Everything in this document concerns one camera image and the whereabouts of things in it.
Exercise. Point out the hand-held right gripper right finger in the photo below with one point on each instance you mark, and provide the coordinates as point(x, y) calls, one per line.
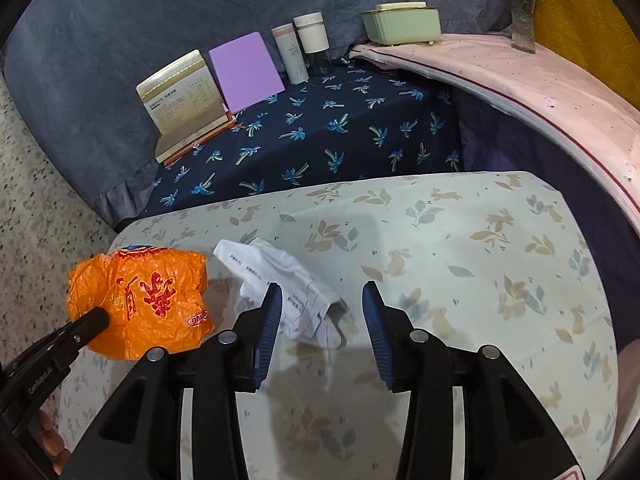
point(377, 335)

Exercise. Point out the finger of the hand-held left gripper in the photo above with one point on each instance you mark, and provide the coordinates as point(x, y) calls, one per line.
point(87, 332)

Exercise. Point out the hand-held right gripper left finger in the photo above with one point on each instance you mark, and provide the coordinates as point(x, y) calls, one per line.
point(267, 332)

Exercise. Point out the white paper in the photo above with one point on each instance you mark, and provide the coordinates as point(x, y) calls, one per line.
point(295, 280)

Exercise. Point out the orange plastic bag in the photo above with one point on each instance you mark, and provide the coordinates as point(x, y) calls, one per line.
point(150, 300)

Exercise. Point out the person's left hand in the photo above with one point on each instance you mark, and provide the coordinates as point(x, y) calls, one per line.
point(52, 442)

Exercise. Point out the navy leaf-print cloth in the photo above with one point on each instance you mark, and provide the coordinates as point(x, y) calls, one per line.
point(325, 135)

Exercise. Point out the orange-edged book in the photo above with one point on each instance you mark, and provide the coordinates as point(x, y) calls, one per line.
point(195, 137)

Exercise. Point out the dark purple cloth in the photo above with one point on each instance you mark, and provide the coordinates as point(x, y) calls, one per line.
point(500, 140)

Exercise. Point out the cream printed box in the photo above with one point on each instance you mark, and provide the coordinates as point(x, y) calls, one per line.
point(180, 95)

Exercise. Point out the purple notebook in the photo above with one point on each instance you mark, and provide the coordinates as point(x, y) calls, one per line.
point(245, 72)

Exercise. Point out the white tube bottle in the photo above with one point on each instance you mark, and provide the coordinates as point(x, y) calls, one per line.
point(291, 57)

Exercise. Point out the pink cloth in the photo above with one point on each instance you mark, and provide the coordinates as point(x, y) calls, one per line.
point(500, 75)

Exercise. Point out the white lidded jar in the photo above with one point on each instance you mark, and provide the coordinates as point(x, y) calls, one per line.
point(311, 35)

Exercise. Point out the green tissue box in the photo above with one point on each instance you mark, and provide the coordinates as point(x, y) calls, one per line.
point(400, 25)

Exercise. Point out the grey-blue cloth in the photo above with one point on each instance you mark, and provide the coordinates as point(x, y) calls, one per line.
point(150, 10)

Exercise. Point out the glass vase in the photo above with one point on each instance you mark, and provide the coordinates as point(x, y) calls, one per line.
point(523, 25)

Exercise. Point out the yellow cloth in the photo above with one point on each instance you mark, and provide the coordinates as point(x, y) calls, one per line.
point(590, 20)

